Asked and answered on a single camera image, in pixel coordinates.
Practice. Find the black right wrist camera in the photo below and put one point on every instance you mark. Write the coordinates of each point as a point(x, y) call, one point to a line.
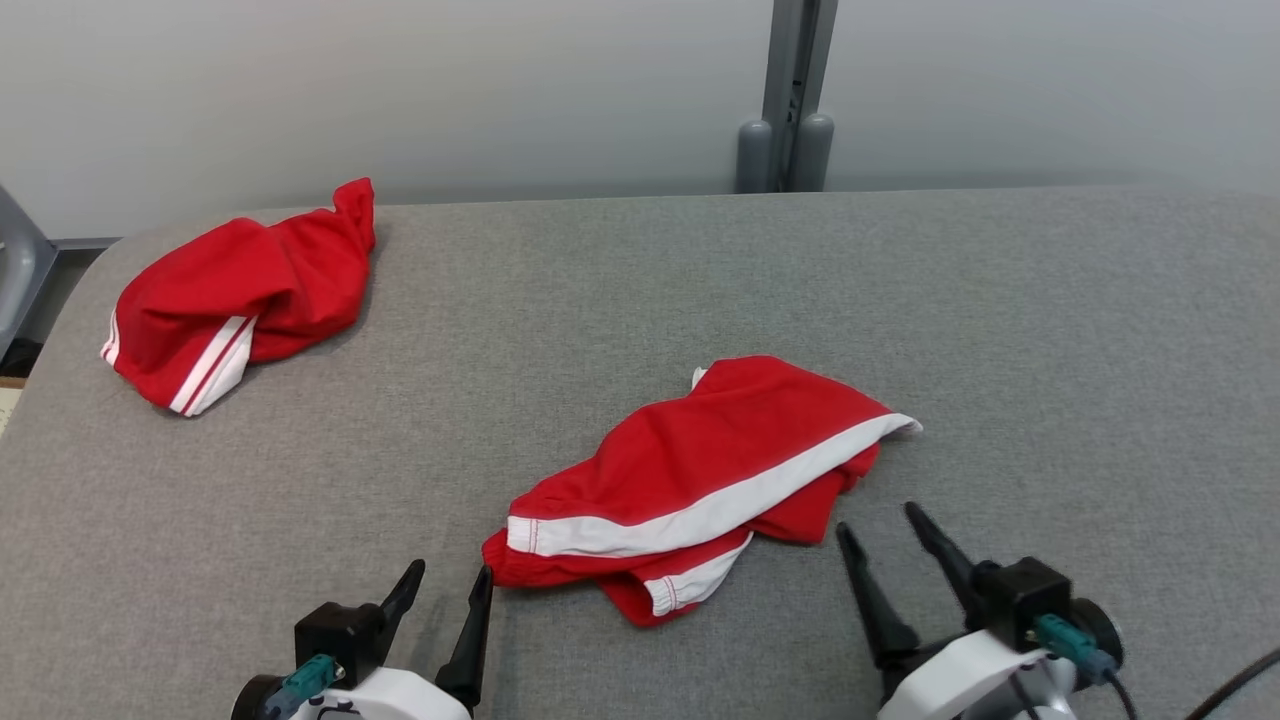
point(1020, 595)

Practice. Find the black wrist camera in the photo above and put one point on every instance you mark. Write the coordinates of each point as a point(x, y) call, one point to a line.
point(1020, 595)
point(335, 630)

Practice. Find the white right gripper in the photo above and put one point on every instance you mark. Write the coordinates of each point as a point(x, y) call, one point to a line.
point(960, 680)

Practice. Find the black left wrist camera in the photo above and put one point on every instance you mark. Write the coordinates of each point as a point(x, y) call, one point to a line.
point(335, 630)

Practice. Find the red jersey with black number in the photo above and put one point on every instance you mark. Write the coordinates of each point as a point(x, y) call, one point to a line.
point(260, 280)

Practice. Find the grey rounded post foot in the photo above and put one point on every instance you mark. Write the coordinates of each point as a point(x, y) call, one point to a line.
point(815, 155)
point(755, 160)

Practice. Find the black computer equipment rack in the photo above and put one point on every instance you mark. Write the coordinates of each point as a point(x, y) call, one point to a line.
point(20, 270)

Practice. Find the red shorts with white stripe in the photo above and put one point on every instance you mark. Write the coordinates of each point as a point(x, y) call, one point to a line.
point(700, 450)

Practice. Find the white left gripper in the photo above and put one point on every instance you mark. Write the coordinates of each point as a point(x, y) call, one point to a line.
point(400, 700)

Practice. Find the grey metal partition post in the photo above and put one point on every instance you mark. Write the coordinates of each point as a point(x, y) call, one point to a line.
point(793, 70)

